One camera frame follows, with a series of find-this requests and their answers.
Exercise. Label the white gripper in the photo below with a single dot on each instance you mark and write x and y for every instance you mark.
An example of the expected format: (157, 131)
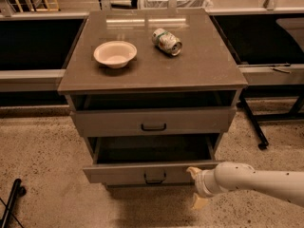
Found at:
(201, 183)

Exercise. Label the grey drawer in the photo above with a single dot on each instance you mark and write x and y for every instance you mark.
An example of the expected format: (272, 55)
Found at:
(151, 160)
(138, 122)

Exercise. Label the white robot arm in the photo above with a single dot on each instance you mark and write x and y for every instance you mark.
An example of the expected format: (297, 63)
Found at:
(232, 176)

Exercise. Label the grey top drawer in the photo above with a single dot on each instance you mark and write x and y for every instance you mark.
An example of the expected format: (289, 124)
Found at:
(138, 122)

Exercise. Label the grey drawer cabinet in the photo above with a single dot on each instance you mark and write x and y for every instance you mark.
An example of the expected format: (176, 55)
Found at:
(203, 75)

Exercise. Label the black stand leg right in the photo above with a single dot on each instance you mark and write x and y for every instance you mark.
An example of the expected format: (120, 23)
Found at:
(263, 143)

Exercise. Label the black stand leg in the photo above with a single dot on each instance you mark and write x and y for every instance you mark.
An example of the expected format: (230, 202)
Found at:
(17, 191)
(263, 143)

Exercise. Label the crushed soda can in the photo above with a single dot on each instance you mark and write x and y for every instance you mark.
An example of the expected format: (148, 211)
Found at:
(167, 42)

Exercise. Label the white paper bowl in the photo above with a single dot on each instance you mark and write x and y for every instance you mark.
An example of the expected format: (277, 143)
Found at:
(115, 54)

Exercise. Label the black stand leg left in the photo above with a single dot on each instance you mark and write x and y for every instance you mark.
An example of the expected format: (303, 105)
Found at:
(17, 191)

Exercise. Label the white wire basket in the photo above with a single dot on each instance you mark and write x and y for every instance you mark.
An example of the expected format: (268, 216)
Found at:
(180, 4)

